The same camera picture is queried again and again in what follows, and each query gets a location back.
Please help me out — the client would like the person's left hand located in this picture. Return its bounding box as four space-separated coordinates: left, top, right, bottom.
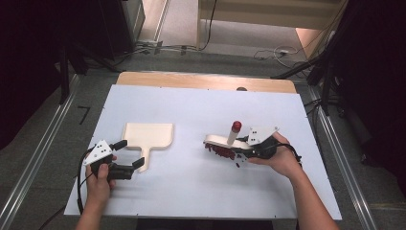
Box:
83 154 118 209

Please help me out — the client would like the white floor cable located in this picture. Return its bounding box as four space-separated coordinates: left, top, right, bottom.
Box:
253 44 308 70

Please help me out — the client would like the pile of red beans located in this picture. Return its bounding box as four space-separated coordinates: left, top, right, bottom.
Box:
204 142 242 169

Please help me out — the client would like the cream brush with red cap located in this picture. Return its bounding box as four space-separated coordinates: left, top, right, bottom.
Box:
203 120 255 162

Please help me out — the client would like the dark cabinet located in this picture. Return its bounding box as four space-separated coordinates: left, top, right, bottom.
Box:
95 0 137 61

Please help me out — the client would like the bundle of floor cables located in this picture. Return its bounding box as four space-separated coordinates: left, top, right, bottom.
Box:
114 39 205 60

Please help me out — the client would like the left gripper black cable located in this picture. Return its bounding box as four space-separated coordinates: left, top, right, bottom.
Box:
76 145 97 216

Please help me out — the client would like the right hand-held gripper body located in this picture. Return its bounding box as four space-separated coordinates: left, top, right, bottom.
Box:
243 126 281 160

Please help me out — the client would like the white board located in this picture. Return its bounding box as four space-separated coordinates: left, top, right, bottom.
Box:
63 83 343 221

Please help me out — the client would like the cream plastic dustpan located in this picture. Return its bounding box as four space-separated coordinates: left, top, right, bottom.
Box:
122 122 175 173

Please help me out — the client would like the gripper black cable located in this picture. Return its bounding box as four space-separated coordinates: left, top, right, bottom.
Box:
271 142 304 163
76 145 97 216

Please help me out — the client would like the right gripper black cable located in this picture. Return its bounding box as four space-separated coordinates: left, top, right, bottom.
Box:
271 142 304 163

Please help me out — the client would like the thin black cable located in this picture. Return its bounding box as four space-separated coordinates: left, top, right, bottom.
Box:
37 205 66 230

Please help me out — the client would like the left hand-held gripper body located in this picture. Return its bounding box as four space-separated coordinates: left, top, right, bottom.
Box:
82 139 136 182

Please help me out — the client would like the dark curtain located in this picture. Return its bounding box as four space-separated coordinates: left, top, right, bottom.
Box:
0 0 102 151
331 0 406 196

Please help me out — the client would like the wooden table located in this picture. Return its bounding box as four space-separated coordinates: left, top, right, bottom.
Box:
116 71 298 94

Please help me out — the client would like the person's right hand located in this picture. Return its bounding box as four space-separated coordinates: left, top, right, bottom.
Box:
247 131 305 180

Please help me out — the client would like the beige furniture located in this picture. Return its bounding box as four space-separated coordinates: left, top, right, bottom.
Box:
195 0 349 31

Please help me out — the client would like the black metal stand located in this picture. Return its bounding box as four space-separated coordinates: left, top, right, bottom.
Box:
56 41 121 105
271 30 349 117

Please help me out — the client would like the aluminium floor rail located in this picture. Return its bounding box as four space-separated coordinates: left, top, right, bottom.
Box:
309 85 379 230
0 75 80 230

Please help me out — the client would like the hanging black cable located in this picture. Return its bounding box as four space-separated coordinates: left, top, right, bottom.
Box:
198 0 218 52

